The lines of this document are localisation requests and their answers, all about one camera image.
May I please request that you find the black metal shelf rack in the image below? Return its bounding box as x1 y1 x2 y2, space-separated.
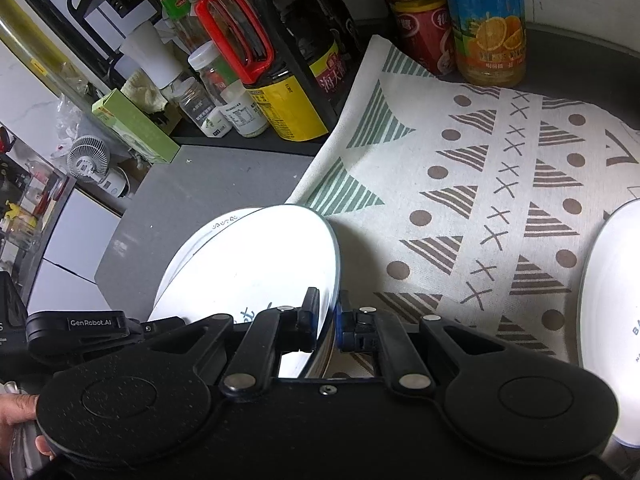
0 0 366 156

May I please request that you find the white plate script print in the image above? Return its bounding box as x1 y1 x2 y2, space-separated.
149 204 342 380

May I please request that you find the orange juice bottle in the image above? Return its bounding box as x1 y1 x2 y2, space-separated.
440 0 528 87

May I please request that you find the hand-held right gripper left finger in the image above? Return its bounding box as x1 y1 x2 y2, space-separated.
142 287 321 396

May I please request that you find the person's left hand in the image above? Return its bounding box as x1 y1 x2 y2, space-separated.
0 393 54 461

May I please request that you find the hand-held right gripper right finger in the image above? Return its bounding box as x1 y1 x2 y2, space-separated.
336 290 556 396

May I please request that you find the white cap oil sprayer bottle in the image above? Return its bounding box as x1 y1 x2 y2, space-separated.
120 22 183 92

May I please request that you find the small clear spice jar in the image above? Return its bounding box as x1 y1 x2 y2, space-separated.
175 77 233 138

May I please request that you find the patterned fringed table mat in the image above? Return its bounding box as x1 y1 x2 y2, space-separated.
287 35 640 381

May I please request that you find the green label bottle yellow cap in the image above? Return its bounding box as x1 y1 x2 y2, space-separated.
150 0 211 51

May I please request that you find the white cap seasoning bottle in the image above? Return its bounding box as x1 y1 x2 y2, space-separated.
187 42 241 86

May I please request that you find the small white desk fan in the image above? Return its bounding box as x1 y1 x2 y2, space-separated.
67 135 132 198

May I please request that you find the green carton box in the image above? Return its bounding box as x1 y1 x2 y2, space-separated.
91 88 181 165

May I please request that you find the cream cloth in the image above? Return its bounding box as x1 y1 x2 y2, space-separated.
120 72 168 113

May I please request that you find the small white jar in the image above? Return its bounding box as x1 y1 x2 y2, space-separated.
220 82 271 138

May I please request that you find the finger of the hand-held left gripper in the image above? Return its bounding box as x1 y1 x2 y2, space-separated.
127 316 187 341

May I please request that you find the small white plate crossed print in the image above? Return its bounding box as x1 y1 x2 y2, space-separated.
576 199 640 448

